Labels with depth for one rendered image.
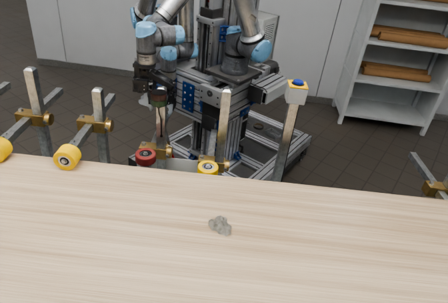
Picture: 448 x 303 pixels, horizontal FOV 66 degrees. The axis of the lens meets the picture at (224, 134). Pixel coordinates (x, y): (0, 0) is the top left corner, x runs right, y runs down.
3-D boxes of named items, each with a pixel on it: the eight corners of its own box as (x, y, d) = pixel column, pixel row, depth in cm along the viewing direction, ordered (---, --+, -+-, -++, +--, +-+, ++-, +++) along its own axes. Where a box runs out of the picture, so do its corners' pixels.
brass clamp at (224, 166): (198, 163, 154) (199, 153, 151) (229, 165, 154) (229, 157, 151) (197, 171, 148) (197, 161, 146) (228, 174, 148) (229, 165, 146)
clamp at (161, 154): (142, 150, 151) (141, 141, 148) (173, 153, 151) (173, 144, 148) (139, 158, 146) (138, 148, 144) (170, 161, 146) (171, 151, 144)
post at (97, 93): (105, 180, 160) (94, 85, 135) (112, 181, 160) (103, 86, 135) (102, 185, 157) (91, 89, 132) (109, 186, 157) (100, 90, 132)
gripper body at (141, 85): (137, 85, 145) (136, 58, 138) (157, 88, 145) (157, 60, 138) (132, 93, 138) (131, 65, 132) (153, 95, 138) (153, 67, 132)
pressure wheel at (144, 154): (139, 168, 144) (138, 145, 138) (158, 170, 144) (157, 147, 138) (133, 180, 137) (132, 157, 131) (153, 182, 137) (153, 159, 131)
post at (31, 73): (49, 165, 157) (27, 65, 132) (57, 166, 157) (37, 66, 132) (45, 169, 154) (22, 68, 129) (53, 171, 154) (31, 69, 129)
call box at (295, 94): (283, 97, 135) (287, 79, 131) (301, 99, 135) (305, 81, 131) (285, 105, 129) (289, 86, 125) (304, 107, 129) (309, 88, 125)
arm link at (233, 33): (238, 47, 185) (241, 21, 178) (254, 55, 176) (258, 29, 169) (219, 49, 179) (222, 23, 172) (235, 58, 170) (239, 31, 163)
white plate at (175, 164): (141, 171, 157) (140, 153, 152) (197, 177, 158) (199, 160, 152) (140, 172, 157) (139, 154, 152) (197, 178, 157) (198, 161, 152)
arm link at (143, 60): (158, 50, 136) (153, 57, 129) (158, 61, 139) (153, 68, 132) (139, 48, 136) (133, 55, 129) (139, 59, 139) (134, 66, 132)
